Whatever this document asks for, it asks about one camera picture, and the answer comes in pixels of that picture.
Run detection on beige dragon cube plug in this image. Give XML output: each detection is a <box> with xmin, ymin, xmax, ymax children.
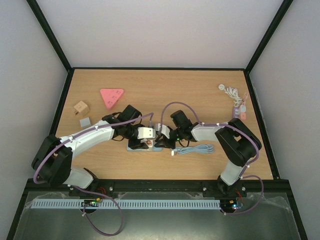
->
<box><xmin>73</xmin><ymin>100</ymin><xmax>90</xmax><ymax>116</ymax></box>

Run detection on pink triangular power strip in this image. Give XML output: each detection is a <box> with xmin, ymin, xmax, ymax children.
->
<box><xmin>100</xmin><ymin>88</ymin><xmax>124</xmax><ymax>110</ymax></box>

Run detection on pink plug on purple strip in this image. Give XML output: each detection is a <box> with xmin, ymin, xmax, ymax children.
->
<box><xmin>239</xmin><ymin>112</ymin><xmax>247</xmax><ymax>120</ymax></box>

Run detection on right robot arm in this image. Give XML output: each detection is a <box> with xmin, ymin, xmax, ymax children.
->
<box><xmin>154</xmin><ymin>110</ymin><xmax>262</xmax><ymax>196</ymax></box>

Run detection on light blue cable duct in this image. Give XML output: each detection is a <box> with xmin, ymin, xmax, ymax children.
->
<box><xmin>30</xmin><ymin>199</ymin><xmax>221</xmax><ymax>210</ymax></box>

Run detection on light blue power strip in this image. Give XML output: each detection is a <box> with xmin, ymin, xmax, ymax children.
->
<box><xmin>126</xmin><ymin>145</ymin><xmax>163</xmax><ymax>152</ymax></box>

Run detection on light blue power cord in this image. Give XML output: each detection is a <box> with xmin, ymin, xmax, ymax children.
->
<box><xmin>171</xmin><ymin>143</ymin><xmax>215</xmax><ymax>157</ymax></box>

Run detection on white coiled cord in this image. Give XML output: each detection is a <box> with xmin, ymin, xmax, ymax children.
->
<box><xmin>217</xmin><ymin>83</ymin><xmax>245</xmax><ymax>106</ymax></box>

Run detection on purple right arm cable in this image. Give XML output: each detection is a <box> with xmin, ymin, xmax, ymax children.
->
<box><xmin>160</xmin><ymin>101</ymin><xmax>265</xmax><ymax>216</ymax></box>

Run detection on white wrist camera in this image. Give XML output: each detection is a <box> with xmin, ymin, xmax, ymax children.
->
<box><xmin>137</xmin><ymin>127</ymin><xmax>156</xmax><ymax>139</ymax></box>
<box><xmin>154</xmin><ymin>123</ymin><xmax>171</xmax><ymax>139</ymax></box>

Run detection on purple power strip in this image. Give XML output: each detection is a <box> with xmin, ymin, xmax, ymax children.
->
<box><xmin>232</xmin><ymin>107</ymin><xmax>241</xmax><ymax>118</ymax></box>

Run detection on white plug on purple strip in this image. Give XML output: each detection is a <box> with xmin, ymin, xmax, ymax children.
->
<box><xmin>238</xmin><ymin>104</ymin><xmax>247</xmax><ymax>113</ymax></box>

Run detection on white 66W USB charger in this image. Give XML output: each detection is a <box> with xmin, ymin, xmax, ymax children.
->
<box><xmin>79</xmin><ymin>117</ymin><xmax>92</xmax><ymax>129</ymax></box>

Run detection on white cube plug red pattern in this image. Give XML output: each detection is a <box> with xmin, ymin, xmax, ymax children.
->
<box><xmin>144</xmin><ymin>139</ymin><xmax>153</xmax><ymax>148</ymax></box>

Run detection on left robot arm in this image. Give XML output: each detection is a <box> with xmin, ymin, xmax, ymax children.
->
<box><xmin>31</xmin><ymin>105</ymin><xmax>156</xmax><ymax>189</ymax></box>

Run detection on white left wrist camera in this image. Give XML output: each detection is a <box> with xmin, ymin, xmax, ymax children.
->
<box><xmin>137</xmin><ymin>127</ymin><xmax>156</xmax><ymax>139</ymax></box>

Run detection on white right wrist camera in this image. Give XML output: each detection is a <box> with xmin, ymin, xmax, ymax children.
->
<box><xmin>154</xmin><ymin>123</ymin><xmax>171</xmax><ymax>139</ymax></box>

